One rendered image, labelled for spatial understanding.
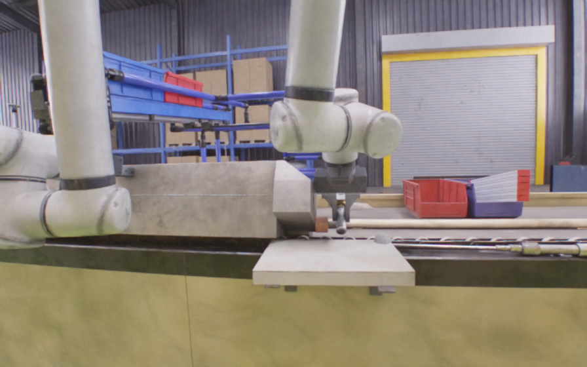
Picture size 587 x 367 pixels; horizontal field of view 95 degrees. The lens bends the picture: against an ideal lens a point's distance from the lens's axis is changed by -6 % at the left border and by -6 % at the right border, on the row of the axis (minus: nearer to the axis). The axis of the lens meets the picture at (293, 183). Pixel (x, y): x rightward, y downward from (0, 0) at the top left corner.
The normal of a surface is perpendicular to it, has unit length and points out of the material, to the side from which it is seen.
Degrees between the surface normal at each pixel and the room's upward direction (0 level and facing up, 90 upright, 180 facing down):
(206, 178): 80
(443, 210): 95
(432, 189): 88
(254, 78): 90
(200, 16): 90
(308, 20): 102
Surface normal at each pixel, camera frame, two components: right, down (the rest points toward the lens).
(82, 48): 0.82, 0.11
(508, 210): -0.17, 0.16
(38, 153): 0.98, -0.07
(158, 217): -0.17, -0.09
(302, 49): -0.39, 0.28
